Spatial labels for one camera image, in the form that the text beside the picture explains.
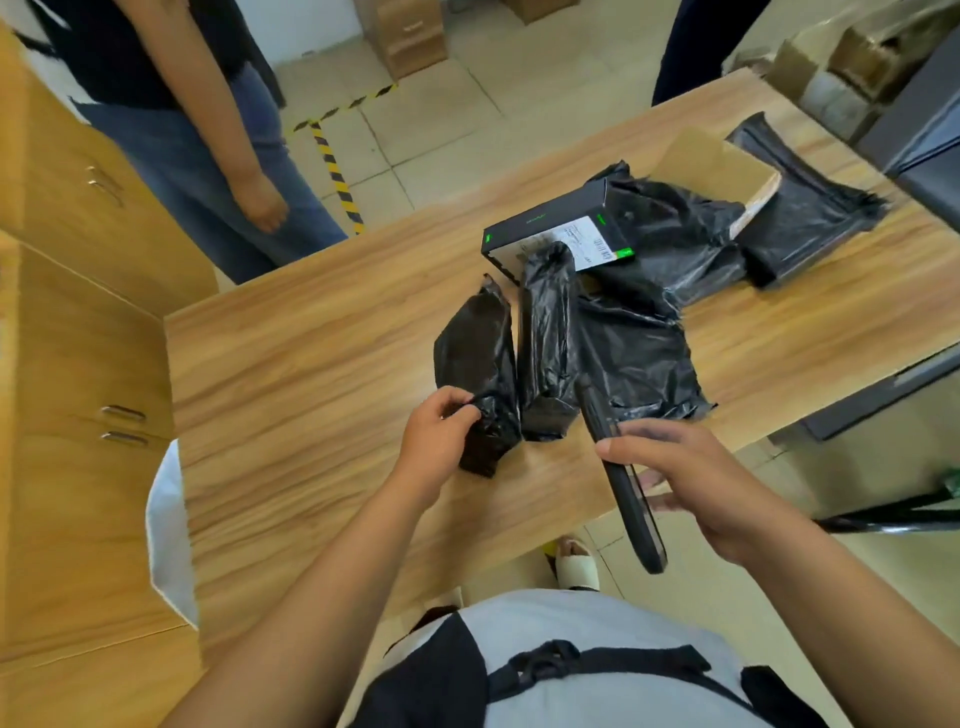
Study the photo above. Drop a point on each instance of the person's left hand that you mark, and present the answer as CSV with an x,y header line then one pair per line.
x,y
431,450

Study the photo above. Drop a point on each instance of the person's right hand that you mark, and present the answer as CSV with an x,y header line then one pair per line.
x,y
727,495

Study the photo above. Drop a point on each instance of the black handheld scanner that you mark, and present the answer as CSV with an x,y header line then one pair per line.
x,y
637,525

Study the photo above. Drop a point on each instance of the pile of black poly bags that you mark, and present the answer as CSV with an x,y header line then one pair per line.
x,y
637,352

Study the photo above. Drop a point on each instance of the black box green marks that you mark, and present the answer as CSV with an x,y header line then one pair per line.
x,y
540,221

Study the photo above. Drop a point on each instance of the white woven sack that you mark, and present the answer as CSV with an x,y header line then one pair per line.
x,y
172,540

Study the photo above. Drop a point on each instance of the cardboard box red tape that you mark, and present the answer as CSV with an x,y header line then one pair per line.
x,y
712,169

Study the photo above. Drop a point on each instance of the person's left forearm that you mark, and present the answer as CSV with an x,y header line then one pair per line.
x,y
300,622

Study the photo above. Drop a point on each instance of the person's right forearm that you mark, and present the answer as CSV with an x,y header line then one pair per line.
x,y
862,637

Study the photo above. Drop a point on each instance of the person's white slipper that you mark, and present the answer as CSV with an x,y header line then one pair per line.
x,y
577,570

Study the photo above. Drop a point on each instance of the person's black trousers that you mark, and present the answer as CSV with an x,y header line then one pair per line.
x,y
427,622

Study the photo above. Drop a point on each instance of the person's white black shirt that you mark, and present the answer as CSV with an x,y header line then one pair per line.
x,y
600,622

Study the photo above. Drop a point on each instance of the short yellow black hazard tape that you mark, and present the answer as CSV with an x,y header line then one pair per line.
x,y
551,549

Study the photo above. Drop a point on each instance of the long yellow black hazard tape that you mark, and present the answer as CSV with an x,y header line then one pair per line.
x,y
334,172

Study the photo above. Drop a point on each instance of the yellow wooden cabinet unit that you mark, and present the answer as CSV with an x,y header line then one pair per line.
x,y
75,450

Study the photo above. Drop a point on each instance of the grey metal shelf rack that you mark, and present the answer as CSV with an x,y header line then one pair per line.
x,y
922,150

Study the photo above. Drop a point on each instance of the wooden drawer cabinet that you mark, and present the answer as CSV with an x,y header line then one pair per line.
x,y
409,37

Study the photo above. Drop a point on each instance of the open cardboard carton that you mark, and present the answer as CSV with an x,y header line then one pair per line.
x,y
847,67

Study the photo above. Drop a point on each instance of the plain wooden cabinet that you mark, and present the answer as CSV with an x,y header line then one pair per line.
x,y
536,9

